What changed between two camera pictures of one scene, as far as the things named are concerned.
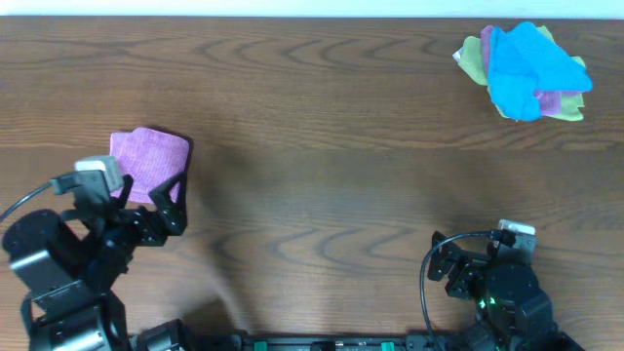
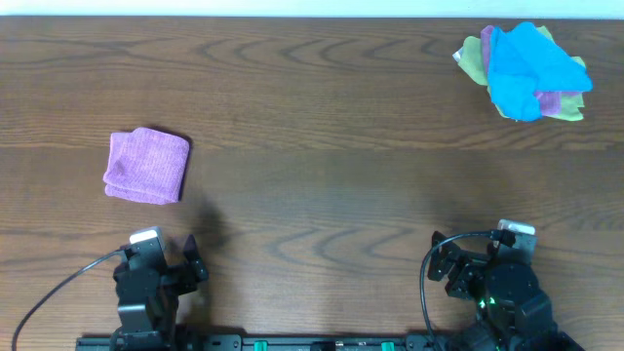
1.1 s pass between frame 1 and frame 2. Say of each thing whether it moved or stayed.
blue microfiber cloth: stayed
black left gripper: moved
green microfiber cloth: stayed
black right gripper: stayed
